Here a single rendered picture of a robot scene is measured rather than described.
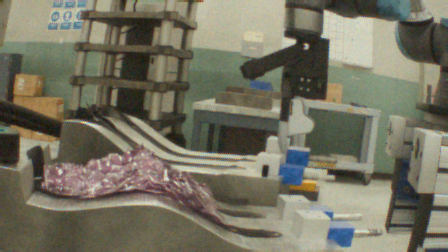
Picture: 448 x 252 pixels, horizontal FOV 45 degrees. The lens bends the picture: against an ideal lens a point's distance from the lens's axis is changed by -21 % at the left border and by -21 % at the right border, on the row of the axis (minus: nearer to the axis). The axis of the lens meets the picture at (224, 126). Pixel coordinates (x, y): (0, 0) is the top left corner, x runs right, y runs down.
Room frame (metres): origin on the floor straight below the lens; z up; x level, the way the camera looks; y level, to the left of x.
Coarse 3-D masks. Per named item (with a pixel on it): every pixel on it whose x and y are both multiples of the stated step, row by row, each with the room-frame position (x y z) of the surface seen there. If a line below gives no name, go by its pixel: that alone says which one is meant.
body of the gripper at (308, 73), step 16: (288, 32) 1.12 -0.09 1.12; (304, 48) 1.14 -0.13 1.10; (320, 48) 1.12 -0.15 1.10; (288, 64) 1.11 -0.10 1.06; (304, 64) 1.12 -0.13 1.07; (320, 64) 1.11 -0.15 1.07; (304, 80) 1.11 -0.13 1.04; (320, 80) 1.11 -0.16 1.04; (304, 96) 1.11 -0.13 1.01; (320, 96) 1.10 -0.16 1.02
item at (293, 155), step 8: (272, 144) 1.12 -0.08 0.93; (288, 144) 1.14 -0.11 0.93; (272, 152) 1.12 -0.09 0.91; (280, 152) 1.12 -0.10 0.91; (288, 152) 1.12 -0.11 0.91; (296, 152) 1.12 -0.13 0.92; (304, 152) 1.11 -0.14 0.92; (288, 160) 1.12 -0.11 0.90; (296, 160) 1.12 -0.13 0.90; (304, 160) 1.11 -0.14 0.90; (312, 160) 1.13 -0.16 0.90; (320, 160) 1.12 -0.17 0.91; (328, 160) 1.12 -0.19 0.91; (336, 160) 1.12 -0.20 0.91
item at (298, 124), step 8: (296, 104) 1.11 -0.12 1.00; (296, 112) 1.11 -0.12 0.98; (288, 120) 1.10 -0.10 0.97; (296, 120) 1.10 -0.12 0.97; (304, 120) 1.10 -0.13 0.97; (280, 128) 1.10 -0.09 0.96; (288, 128) 1.10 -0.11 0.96; (296, 128) 1.10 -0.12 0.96; (304, 128) 1.10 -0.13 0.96; (312, 128) 1.10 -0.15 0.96; (280, 136) 1.10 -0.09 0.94; (288, 136) 1.10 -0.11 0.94; (280, 144) 1.11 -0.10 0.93
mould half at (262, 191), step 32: (64, 128) 1.03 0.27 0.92; (96, 128) 1.02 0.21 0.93; (128, 128) 1.15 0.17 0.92; (64, 160) 1.03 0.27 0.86; (96, 160) 1.01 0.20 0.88; (192, 160) 1.12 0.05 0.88; (256, 160) 1.17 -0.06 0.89; (224, 192) 0.98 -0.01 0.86; (256, 192) 0.97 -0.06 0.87; (288, 192) 1.21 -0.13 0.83
